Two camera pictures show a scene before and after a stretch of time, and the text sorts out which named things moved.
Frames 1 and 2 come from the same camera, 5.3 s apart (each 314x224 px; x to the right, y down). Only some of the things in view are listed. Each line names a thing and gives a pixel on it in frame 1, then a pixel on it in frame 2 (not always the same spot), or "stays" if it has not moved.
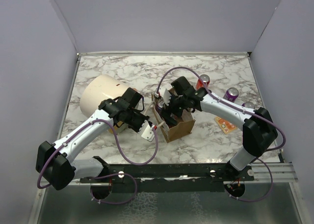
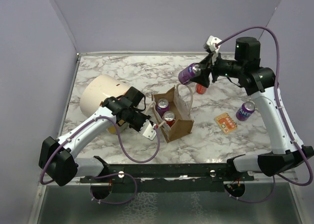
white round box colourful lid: [99, 89] stays
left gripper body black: [135, 120] stays
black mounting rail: [196, 177] stays
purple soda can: [231, 94] to [189, 72]
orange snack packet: [226, 127] stays
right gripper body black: [176, 106] to [230, 68]
